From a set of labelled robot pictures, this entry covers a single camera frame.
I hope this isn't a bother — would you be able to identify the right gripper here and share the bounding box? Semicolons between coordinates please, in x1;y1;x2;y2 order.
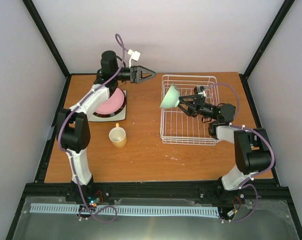
176;94;218;120

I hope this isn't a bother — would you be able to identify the black striped round plate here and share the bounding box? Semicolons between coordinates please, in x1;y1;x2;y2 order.
94;95;127;118

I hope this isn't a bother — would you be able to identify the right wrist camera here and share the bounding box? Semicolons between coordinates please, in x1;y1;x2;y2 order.
194;85;206;97

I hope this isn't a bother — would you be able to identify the left black frame post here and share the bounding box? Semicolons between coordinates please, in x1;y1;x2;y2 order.
22;0;71;78

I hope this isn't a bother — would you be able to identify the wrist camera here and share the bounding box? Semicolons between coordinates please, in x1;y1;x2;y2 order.
127;49;141;68
194;85;206;97

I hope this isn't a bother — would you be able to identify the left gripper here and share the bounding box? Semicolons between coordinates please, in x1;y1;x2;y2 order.
112;64;154;83

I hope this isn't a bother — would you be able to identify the white wire dish rack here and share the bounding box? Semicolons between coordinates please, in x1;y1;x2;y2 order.
160;74;220;146

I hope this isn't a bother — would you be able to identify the right black frame post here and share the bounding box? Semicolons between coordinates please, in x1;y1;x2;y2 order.
243;0;295;80

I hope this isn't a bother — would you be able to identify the floor purple cable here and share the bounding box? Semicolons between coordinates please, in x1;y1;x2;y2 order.
78;194;118;223

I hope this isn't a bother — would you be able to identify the black frame post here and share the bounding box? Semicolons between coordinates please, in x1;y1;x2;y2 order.
243;0;295;80
22;0;71;78

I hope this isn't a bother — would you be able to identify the green ceramic bowl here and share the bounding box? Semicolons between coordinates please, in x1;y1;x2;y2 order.
160;83;180;109

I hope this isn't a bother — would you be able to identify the pink plate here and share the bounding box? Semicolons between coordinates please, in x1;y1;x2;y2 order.
95;88;125;115

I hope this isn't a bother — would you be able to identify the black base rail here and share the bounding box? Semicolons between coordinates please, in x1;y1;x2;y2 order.
25;180;289;204

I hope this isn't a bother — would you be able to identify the light blue cable duct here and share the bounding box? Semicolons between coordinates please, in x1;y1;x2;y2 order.
29;203;219;218

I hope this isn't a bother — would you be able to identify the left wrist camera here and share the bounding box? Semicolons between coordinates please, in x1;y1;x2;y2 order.
127;49;141;68

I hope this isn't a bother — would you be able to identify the yellow mug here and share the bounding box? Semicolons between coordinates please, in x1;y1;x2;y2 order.
109;123;127;148

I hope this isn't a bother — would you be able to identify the white square plate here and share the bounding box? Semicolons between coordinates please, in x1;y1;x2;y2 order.
89;90;127;122

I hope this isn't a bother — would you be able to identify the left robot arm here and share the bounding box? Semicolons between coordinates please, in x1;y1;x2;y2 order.
57;50;156;202

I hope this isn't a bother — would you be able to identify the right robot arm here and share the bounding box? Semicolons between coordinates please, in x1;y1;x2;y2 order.
177;94;275;199

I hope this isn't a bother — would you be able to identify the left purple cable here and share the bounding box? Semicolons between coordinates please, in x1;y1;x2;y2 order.
57;33;128;201

